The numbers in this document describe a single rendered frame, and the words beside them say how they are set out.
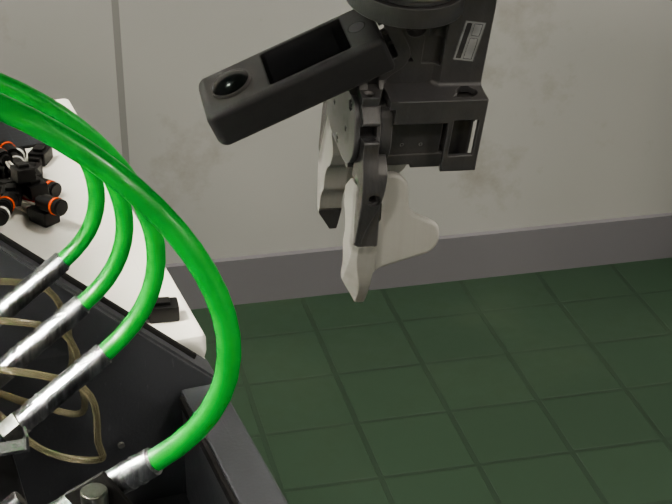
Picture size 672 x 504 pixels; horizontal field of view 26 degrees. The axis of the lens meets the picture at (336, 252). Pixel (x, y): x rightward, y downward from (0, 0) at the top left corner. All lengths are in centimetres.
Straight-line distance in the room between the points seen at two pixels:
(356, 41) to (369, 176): 8
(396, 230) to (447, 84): 10
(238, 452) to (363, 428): 176
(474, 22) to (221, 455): 56
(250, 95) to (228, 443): 52
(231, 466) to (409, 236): 42
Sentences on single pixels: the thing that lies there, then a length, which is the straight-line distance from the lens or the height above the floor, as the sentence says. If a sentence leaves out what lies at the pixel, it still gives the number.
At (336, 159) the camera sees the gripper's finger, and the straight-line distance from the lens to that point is 94.
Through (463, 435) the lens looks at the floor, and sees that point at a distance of 304.
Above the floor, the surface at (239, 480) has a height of 95.
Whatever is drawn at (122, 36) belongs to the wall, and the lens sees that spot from 324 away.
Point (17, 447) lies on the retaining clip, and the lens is 101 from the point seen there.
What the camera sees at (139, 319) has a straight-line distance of 107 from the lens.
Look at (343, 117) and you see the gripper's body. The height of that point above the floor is 136.
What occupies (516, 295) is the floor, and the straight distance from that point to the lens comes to 358.
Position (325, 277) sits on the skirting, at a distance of 353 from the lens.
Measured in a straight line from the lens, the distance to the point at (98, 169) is 78.
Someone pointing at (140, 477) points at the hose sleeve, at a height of 118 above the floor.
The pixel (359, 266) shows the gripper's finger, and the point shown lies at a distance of 91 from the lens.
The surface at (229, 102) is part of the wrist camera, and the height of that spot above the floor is 138.
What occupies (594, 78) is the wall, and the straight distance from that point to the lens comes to 355.
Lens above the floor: 168
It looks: 27 degrees down
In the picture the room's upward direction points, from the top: straight up
